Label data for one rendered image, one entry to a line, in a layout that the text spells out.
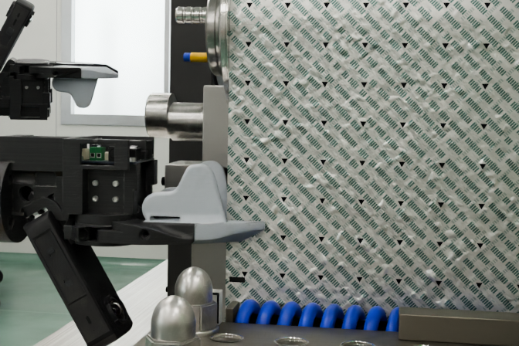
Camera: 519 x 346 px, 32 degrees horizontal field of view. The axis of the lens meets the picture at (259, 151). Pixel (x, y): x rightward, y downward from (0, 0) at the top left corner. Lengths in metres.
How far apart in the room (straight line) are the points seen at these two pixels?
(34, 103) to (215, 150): 0.59
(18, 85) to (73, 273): 0.64
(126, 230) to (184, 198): 0.05
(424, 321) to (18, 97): 0.82
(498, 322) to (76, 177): 0.32
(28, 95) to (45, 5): 5.48
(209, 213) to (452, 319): 0.19
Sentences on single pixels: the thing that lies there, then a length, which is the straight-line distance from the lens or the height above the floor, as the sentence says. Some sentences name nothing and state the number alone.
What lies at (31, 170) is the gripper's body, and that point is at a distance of 0.72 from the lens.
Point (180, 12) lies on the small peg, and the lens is 0.74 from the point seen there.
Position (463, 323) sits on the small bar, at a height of 1.04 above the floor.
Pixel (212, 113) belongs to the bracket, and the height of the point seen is 1.18.
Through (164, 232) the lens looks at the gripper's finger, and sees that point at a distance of 0.67.
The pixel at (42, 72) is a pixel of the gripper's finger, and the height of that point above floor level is 1.23.
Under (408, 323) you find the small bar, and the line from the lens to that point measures 0.63.
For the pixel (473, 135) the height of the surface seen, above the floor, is 1.17.
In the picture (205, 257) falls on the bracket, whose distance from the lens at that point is 0.79.
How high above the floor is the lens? 1.19
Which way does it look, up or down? 3 degrees down
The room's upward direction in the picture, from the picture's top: 1 degrees clockwise
